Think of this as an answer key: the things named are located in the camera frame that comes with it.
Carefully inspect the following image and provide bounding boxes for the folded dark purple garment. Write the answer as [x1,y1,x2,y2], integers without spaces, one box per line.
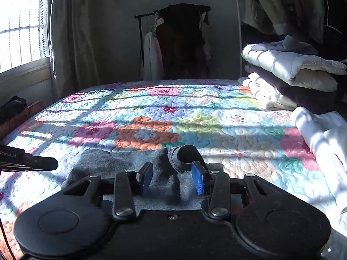
[245,64,339,114]

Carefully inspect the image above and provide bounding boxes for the dark grey henley shirt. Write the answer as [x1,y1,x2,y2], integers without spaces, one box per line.
[61,144,215,212]

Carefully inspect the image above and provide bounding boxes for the floral quilted bedspread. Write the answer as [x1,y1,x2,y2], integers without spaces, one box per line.
[1,80,346,259]

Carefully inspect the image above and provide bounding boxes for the black braided cable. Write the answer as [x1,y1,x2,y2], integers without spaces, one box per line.
[0,216,17,260]

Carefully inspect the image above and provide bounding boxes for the black garment on bench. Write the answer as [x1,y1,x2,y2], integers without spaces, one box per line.
[0,96,27,124]

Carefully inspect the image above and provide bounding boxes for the folded white garment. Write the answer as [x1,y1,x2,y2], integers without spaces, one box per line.
[238,72,297,111]

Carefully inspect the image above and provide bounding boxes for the white standing pole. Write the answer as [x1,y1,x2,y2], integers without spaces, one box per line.
[236,0,243,78]

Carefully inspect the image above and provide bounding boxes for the folded lavender garment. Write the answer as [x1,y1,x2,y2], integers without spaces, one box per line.
[252,35,318,55]

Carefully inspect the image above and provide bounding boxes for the reddish brown wooden bench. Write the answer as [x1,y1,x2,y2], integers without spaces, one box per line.
[0,101,45,140]

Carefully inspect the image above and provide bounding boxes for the dark clothes on rack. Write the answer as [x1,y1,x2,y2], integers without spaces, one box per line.
[156,3,211,79]

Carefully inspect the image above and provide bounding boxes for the window with metal grille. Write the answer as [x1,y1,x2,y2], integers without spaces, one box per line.
[0,0,49,72]

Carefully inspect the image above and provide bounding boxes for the beige window curtain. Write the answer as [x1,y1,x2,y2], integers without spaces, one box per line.
[48,0,106,99]

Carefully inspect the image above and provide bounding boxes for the white garment on rack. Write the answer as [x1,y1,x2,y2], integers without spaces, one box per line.
[143,32,164,81]

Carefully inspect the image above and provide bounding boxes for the crumpled white clothing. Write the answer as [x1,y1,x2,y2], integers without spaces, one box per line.
[291,106,347,204]

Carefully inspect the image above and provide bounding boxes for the hanging cream jacket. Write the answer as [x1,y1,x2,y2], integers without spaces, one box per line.
[241,0,347,44]

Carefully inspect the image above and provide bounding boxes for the black clothes rack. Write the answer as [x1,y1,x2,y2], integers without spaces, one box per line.
[135,3,211,81]

